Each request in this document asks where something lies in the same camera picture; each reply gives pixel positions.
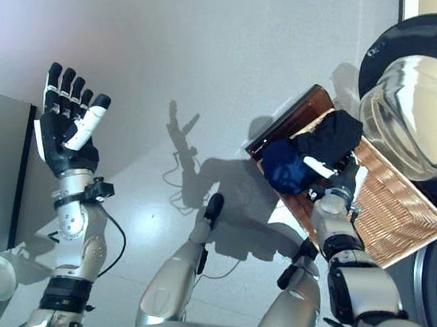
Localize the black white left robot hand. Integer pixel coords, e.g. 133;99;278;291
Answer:
26;61;116;185

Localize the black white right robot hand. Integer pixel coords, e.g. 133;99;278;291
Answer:
296;148;370;204

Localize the black garment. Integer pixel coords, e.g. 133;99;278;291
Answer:
288;104;366;173

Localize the navy blue garment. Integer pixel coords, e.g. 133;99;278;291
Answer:
257;137;321;199

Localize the round glass washing machine door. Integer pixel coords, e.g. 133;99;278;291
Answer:
345;3;437;185

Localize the brown wicker laundry tray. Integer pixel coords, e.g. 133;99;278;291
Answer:
270;104;437;277

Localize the dark wooden stool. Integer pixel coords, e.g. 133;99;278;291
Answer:
233;75;340;242

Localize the right robot leg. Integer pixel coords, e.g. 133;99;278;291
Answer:
256;234;330;327

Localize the robot leg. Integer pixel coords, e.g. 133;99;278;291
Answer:
256;234;330;327
135;184;227;327

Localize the left robot leg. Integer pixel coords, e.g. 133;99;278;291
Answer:
135;184;227;327

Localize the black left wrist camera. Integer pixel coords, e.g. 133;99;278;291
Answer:
84;175;116;203

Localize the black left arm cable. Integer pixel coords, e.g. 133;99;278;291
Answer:
94;206;132;281

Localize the thin grey floor cable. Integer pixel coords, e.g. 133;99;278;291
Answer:
199;249;242;284

